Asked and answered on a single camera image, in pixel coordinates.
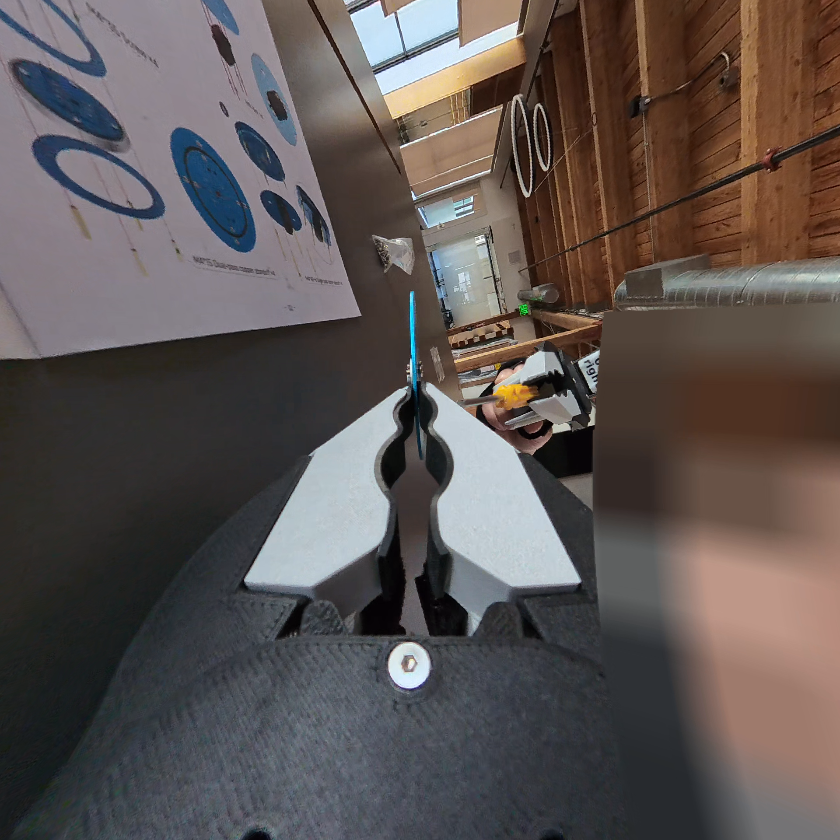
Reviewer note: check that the silver machine screw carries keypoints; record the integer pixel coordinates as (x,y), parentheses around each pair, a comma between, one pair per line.
(412,371)

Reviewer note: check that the beige roller blind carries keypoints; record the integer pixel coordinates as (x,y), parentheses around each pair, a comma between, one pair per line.
(449,154)

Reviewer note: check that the wooden beam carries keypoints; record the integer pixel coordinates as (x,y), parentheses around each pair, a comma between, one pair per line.
(525,351)

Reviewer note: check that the black sprinkler pipe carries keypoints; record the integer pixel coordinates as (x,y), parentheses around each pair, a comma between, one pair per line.
(689,193)

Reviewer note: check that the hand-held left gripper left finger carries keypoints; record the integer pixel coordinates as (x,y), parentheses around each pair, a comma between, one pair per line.
(315,518)

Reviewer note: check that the large glass partition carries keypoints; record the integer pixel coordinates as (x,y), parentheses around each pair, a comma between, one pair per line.
(463,272)

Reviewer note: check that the small silver air duct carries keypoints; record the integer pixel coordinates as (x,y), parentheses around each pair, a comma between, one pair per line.
(538,293)

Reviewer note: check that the large silver air duct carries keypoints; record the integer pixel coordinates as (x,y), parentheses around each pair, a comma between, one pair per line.
(722,285)

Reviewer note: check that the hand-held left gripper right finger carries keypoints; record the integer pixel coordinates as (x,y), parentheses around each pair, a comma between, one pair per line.
(505,518)

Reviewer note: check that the small clear labelled bag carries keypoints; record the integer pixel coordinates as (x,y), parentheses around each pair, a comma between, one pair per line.
(436,364)

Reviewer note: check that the clear bag of screws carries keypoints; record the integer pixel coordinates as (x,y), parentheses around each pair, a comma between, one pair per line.
(397,253)

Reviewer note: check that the blue round metal plate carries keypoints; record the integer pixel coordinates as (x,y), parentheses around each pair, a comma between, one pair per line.
(413,334)

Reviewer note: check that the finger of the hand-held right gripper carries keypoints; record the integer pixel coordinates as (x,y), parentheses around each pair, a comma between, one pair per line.
(546,364)
(558,410)

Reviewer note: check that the open assembly manual booklet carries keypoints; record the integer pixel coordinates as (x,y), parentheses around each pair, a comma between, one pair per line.
(131,262)

